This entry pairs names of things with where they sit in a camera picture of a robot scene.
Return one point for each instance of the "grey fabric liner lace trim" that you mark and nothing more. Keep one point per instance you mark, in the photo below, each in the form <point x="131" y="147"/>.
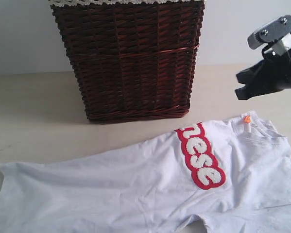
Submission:
<point x="62" y="3"/>

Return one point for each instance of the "dark brown wicker basket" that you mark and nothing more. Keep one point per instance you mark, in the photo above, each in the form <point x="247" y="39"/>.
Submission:
<point x="132" y="61"/>

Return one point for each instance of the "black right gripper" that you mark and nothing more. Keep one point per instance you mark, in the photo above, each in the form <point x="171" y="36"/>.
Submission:
<point x="275" y="75"/>

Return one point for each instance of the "white t-shirt with red lettering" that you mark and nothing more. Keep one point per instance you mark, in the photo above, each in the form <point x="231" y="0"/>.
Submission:
<point x="234" y="175"/>

